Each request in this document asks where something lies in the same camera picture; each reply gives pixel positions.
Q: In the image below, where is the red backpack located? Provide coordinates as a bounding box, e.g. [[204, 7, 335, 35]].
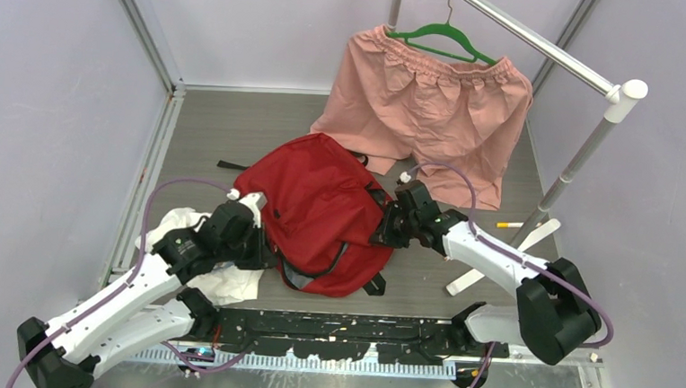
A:
[[217, 133, 392, 298]]

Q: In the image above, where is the yellow capped marker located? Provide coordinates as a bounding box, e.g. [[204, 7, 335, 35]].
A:
[[496, 222, 541, 229]]

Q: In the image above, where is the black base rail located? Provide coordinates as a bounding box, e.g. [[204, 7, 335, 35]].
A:
[[177, 308, 487, 366]]

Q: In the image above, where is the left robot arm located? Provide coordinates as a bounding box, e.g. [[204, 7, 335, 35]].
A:
[[17, 192, 267, 388]]

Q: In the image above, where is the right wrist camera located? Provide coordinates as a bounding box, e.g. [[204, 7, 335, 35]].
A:
[[397, 170, 417, 185]]

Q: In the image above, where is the white clothes rack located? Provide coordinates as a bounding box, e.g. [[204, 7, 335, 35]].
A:
[[383, 0, 636, 308]]

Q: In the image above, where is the white crumpled cloth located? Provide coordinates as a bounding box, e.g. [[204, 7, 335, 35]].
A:
[[134, 207, 264, 306]]

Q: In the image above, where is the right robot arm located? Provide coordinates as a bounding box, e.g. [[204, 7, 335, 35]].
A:
[[370, 181, 605, 366]]

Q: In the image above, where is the green clothes hanger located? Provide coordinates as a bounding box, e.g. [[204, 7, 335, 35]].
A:
[[385, 0, 503, 67]]

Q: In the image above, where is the pink skirt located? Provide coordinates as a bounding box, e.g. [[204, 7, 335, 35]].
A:
[[310, 25, 533, 210]]

